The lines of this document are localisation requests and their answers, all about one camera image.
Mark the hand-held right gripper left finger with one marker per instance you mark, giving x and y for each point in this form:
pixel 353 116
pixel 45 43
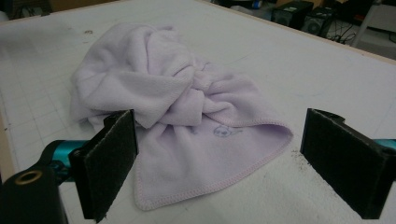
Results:
pixel 107 165

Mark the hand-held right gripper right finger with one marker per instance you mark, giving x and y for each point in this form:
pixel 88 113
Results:
pixel 345 158

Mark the lilac butterfly print towel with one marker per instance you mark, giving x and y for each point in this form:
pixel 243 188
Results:
pixel 162 93

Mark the white foam mat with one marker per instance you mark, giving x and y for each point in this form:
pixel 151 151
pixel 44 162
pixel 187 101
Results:
pixel 311 77

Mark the black computer tower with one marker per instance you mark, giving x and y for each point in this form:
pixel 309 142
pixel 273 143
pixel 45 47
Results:
pixel 291 14
pixel 317 23

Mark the white desk leg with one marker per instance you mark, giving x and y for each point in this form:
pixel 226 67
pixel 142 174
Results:
pixel 373 18

